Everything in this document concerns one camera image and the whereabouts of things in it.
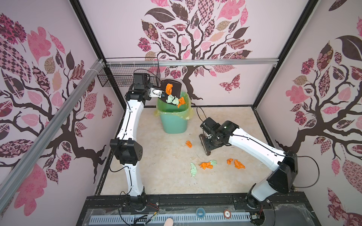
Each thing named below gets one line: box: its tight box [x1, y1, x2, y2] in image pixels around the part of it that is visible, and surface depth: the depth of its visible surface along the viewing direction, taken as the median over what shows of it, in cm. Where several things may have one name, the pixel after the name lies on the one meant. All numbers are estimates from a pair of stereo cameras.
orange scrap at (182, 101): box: [177, 96, 186, 109], surface depth 93 cm
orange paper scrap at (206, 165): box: [199, 161, 214, 170], surface depth 87 cm
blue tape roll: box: [196, 207, 206, 219], surface depth 72 cm
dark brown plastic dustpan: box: [160, 79, 182, 104], surface depth 90 cm
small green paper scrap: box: [209, 159, 218, 167], surface depth 89 cm
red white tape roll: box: [223, 209, 232, 219], surface depth 72 cm
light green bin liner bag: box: [154, 91, 194, 120], surface depth 87 cm
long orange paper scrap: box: [185, 140, 193, 149], surface depth 99 cm
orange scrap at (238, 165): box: [234, 159, 246, 170], surface depth 88 cm
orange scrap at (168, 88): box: [165, 82, 173, 96], surface depth 89 cm
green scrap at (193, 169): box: [189, 161, 198, 178], surface depth 87 cm
